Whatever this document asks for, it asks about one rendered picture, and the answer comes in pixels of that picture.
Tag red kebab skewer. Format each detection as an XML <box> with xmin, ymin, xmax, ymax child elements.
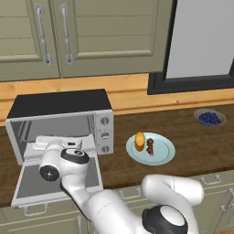
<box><xmin>146</xmin><ymin>137</ymin><xmax>155</xmax><ymax>157</ymax></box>

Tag silver base cupboard handle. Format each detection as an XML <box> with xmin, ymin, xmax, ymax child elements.
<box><xmin>77</xmin><ymin>214</ymin><xmax>84</xmax><ymax>234</ymax></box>
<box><xmin>219</xmin><ymin>187</ymin><xmax>234</xmax><ymax>213</ymax></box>

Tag olive wall cupboard door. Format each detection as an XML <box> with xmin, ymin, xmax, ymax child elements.
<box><xmin>0</xmin><ymin>0</ymin><xmax>61</xmax><ymax>82</ymax></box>
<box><xmin>49</xmin><ymin>0</ymin><xmax>176</xmax><ymax>79</ymax></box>

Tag olive base cupboard door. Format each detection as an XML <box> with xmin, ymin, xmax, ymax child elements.
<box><xmin>0</xmin><ymin>218</ymin><xmax>92</xmax><ymax>234</ymax></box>
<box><xmin>195</xmin><ymin>185</ymin><xmax>234</xmax><ymax>233</ymax></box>

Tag golden baguette bread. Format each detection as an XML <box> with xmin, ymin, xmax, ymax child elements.
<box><xmin>134</xmin><ymin>131</ymin><xmax>146</xmax><ymax>153</ymax></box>

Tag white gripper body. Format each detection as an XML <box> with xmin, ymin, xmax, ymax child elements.
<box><xmin>33</xmin><ymin>135</ymin><xmax>64</xmax><ymax>151</ymax></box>

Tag toaster oven door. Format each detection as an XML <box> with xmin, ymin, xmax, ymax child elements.
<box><xmin>10</xmin><ymin>151</ymin><xmax>105</xmax><ymax>209</ymax></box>

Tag olive drawer front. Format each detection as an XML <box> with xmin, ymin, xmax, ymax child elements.
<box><xmin>194</xmin><ymin>169</ymin><xmax>234</xmax><ymax>197</ymax></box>
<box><xmin>0</xmin><ymin>199</ymin><xmax>82</xmax><ymax>228</ymax></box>
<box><xmin>112</xmin><ymin>182</ymin><xmax>148</xmax><ymax>213</ymax></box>

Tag black framed window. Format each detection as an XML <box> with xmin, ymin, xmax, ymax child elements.
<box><xmin>147</xmin><ymin>0</ymin><xmax>234</xmax><ymax>96</ymax></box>

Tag silver drawer handle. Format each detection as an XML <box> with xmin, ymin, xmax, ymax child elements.
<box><xmin>118</xmin><ymin>187</ymin><xmax>143</xmax><ymax>201</ymax></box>
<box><xmin>200</xmin><ymin>175</ymin><xmax>223</xmax><ymax>186</ymax></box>
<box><xmin>23</xmin><ymin>203</ymin><xmax>50</xmax><ymax>218</ymax></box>

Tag silver black toaster oven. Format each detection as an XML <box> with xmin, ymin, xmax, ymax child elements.
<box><xmin>5</xmin><ymin>88</ymin><xmax>115</xmax><ymax>167</ymax></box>

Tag grey bowl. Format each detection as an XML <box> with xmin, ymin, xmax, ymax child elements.
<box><xmin>193</xmin><ymin>108</ymin><xmax>228</xmax><ymax>128</ymax></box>

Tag grey toaster oven rack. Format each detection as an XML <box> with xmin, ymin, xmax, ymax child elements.
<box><xmin>23</xmin><ymin>134</ymin><xmax>99</xmax><ymax>162</ymax></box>

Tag blueberries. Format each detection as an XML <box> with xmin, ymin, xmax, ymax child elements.
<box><xmin>198</xmin><ymin>112</ymin><xmax>222</xmax><ymax>125</ymax></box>

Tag light blue plate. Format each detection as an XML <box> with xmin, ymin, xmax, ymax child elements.
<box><xmin>125</xmin><ymin>132</ymin><xmax>176</xmax><ymax>166</ymax></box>

